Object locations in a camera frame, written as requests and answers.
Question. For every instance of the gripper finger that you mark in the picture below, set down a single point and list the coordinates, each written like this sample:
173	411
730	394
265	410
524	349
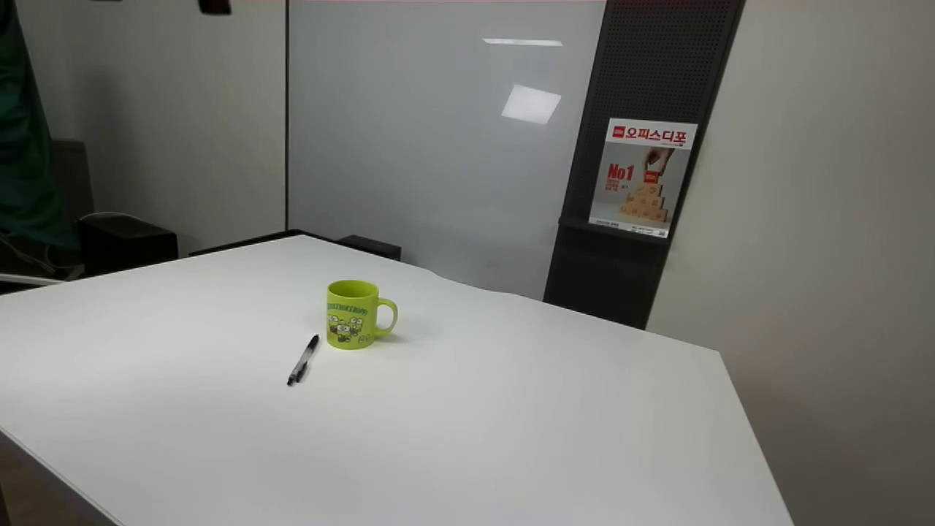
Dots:
215	6

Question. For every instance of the green mug with cartoon print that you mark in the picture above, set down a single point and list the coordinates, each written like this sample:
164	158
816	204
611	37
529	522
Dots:
353	315

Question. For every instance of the black pen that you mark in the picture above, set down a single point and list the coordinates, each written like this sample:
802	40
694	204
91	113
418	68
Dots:
303	360

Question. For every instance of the black box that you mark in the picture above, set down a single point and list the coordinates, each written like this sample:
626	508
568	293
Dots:
126	243

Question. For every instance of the glass whiteboard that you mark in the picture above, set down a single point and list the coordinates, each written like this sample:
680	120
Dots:
438	139

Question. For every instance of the black perforated display rack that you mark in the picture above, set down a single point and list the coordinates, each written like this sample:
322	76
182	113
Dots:
643	73

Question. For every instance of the red and white poster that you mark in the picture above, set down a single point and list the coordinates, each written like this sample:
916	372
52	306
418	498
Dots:
641	177

